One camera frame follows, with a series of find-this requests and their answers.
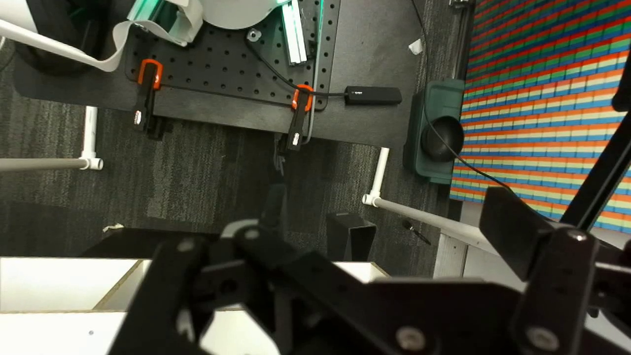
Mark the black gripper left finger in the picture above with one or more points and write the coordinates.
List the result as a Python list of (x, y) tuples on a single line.
[(170, 288)]

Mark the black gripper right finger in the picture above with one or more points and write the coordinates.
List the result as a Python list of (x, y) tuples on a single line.
[(558, 288)]

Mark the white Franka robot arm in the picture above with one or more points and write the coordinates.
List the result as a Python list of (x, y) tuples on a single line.
[(237, 12)]

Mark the white shelf table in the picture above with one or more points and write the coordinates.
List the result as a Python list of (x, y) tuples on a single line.
[(59, 288)]

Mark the white tube leg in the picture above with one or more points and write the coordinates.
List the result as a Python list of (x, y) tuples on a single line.
[(39, 162), (420, 213)]

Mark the orange black clamp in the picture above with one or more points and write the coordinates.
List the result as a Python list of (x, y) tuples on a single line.
[(300, 105), (150, 75)]

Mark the green tape dispenser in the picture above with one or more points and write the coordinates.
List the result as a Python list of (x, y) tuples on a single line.
[(430, 99)]

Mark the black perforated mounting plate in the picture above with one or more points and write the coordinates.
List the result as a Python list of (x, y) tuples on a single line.
[(223, 61)]

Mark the dark grey stand platform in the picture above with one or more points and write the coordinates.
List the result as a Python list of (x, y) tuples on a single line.
[(367, 124)]

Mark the white paper scrap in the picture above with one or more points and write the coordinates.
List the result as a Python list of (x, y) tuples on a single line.
[(414, 46)]

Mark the black camera stand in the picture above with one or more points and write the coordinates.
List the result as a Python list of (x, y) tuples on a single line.
[(601, 174)]

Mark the multicolour striped wall panel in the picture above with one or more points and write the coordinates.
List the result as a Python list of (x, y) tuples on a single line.
[(552, 79)]

